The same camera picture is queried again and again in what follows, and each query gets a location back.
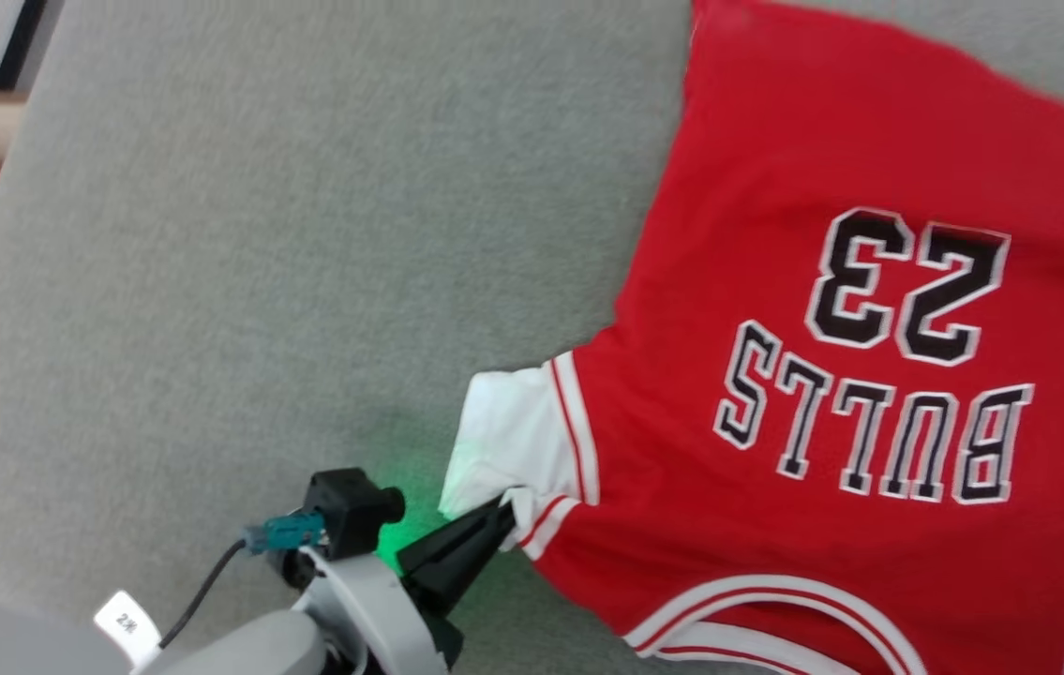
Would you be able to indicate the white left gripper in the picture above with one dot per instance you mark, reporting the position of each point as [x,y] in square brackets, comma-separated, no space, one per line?
[372,619]

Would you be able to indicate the red white basketball jersey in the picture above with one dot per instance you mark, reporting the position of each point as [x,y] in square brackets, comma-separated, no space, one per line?
[775,469]

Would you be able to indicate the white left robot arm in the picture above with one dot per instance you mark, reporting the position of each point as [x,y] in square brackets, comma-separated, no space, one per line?
[250,652]

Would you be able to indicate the dark framed floor box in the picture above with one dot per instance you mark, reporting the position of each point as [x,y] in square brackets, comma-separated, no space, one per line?
[18,42]

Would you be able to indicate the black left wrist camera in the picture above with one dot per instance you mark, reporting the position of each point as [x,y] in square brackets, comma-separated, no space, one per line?
[349,511]

